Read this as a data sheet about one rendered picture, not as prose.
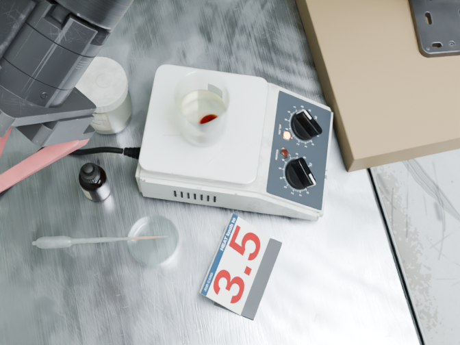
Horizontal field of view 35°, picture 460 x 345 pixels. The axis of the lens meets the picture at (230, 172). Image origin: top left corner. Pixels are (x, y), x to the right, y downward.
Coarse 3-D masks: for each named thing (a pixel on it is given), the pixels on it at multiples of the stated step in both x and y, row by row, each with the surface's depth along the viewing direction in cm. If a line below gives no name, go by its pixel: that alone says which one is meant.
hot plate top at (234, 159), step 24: (168, 72) 77; (168, 96) 76; (240, 96) 76; (264, 96) 76; (168, 120) 75; (240, 120) 76; (264, 120) 76; (144, 144) 74; (168, 144) 74; (216, 144) 75; (240, 144) 75; (144, 168) 74; (168, 168) 74; (192, 168) 74; (216, 168) 74; (240, 168) 74
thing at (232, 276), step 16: (240, 224) 78; (240, 240) 78; (256, 240) 79; (224, 256) 76; (240, 256) 78; (256, 256) 79; (224, 272) 76; (240, 272) 77; (224, 288) 76; (240, 288) 77
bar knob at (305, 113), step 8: (304, 112) 78; (296, 120) 79; (304, 120) 78; (312, 120) 78; (296, 128) 79; (304, 128) 79; (312, 128) 78; (320, 128) 79; (296, 136) 79; (304, 136) 79; (312, 136) 79
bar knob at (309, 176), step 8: (296, 160) 77; (304, 160) 77; (288, 168) 77; (296, 168) 77; (304, 168) 76; (288, 176) 77; (296, 176) 77; (304, 176) 77; (312, 176) 77; (296, 184) 77; (304, 184) 77; (312, 184) 77
